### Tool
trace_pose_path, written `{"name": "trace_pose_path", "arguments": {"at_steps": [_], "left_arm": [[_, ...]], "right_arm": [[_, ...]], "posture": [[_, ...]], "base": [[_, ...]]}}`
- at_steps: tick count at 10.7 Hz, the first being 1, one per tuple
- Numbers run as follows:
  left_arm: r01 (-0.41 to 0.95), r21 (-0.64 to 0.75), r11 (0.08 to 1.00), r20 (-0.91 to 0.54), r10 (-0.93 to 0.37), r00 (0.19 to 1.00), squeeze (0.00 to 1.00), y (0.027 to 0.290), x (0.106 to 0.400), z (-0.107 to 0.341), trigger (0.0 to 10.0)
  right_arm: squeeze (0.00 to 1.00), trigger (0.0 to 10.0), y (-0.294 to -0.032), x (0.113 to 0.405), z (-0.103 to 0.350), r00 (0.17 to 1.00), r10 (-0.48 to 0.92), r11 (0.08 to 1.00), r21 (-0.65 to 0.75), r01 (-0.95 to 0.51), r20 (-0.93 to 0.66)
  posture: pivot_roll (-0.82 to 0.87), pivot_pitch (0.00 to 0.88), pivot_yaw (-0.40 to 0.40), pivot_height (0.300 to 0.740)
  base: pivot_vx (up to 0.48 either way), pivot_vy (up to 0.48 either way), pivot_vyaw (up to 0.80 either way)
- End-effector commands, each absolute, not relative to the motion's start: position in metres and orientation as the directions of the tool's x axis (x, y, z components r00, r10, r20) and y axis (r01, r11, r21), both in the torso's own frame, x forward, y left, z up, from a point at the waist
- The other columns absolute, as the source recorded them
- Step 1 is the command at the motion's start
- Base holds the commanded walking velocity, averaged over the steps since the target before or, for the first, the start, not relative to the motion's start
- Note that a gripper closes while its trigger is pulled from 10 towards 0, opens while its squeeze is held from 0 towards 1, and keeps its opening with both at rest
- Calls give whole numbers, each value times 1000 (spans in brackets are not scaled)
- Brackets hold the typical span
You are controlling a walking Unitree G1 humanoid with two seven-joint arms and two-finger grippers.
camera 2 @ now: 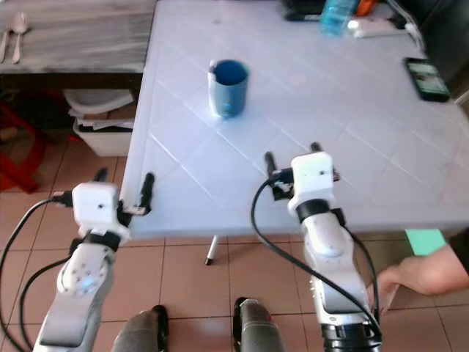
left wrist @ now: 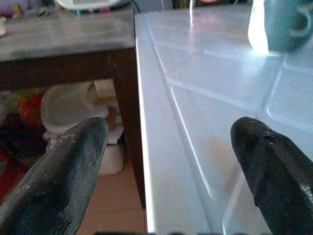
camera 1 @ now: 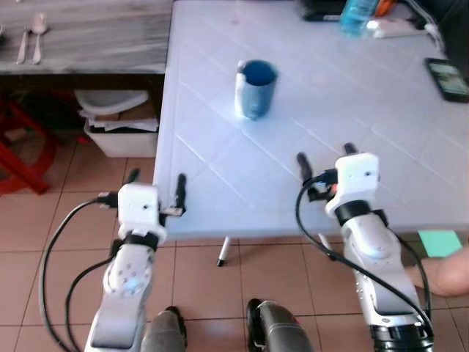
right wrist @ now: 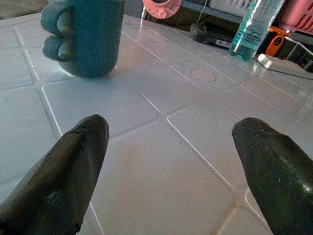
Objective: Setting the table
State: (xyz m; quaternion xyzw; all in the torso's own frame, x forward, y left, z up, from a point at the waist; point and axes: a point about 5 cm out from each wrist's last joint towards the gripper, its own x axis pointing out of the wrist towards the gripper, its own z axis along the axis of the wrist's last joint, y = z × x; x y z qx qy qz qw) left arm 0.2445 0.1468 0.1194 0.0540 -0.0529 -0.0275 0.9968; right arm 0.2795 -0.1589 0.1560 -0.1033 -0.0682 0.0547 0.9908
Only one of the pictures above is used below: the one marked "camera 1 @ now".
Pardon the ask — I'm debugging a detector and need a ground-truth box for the long black arm cable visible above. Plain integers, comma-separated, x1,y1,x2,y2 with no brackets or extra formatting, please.
38,191,120,352
295,169,435,332

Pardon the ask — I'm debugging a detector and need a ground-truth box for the grey wooden table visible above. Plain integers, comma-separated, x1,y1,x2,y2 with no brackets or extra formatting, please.
0,0,175,76

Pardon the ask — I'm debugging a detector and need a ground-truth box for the short black left arm cable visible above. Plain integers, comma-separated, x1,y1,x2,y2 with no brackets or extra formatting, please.
64,253,122,352

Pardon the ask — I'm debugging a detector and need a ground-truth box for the white bin lid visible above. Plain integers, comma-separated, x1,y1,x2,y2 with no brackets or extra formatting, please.
75,89,151,118

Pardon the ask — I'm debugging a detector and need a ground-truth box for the green paper sheet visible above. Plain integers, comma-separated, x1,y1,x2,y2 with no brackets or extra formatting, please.
418,230,464,259

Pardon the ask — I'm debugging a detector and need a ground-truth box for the short black arm cable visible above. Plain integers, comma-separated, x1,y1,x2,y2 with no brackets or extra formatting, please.
64,253,122,352
381,210,433,318

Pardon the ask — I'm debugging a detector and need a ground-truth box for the white oblong object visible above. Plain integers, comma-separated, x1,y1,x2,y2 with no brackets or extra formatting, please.
366,18,430,40

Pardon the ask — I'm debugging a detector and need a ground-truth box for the silver spoon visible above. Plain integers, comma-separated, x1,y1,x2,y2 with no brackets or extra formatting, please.
30,12,49,65

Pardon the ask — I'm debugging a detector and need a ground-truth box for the grey right robot leg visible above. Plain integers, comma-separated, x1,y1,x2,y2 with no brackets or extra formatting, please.
246,298,317,352

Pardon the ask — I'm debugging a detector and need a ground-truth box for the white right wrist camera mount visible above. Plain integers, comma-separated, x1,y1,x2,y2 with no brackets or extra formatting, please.
325,152,381,216

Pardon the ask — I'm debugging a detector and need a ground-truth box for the silver fork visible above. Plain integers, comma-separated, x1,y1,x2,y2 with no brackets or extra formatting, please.
15,26,32,65

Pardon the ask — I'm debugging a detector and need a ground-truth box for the orange object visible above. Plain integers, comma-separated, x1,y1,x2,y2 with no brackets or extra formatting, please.
376,0,397,17

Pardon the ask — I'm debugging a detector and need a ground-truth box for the short black right arm cable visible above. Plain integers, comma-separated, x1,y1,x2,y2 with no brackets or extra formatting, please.
381,210,433,318

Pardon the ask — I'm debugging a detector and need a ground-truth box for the red stool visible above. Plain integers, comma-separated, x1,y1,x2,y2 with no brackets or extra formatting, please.
0,94,59,197

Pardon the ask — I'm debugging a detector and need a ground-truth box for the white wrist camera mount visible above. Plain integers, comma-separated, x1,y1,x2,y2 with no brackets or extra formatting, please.
116,183,168,242
325,152,381,216

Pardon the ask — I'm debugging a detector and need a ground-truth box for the black smartphone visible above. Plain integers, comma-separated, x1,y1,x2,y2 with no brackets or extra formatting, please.
424,57,469,104

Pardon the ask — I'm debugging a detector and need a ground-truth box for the black chair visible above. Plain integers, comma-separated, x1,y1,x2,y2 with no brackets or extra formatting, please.
407,0,469,73

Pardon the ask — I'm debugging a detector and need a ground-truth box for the long black right arm cable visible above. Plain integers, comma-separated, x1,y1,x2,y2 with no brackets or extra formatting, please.
295,169,435,332

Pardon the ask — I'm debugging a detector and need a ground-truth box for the long black left arm cable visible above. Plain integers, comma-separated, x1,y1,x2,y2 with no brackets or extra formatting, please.
38,191,120,352

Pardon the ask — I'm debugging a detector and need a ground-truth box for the blue transparent bottle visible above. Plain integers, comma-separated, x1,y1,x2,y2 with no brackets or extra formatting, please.
338,0,380,38

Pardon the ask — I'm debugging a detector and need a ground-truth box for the white plastic bin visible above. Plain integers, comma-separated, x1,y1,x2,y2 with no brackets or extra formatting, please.
82,114,160,159

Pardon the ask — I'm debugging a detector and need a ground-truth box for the blue mug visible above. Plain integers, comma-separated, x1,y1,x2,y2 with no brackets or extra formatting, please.
234,59,279,122

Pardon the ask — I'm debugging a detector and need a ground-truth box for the person's hand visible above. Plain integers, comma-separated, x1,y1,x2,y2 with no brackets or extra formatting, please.
407,260,442,298

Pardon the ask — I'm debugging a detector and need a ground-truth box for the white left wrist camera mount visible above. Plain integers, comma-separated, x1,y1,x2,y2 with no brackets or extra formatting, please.
116,183,168,242

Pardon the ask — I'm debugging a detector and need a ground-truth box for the black flat object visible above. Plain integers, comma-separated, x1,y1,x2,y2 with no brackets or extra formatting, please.
296,0,346,22

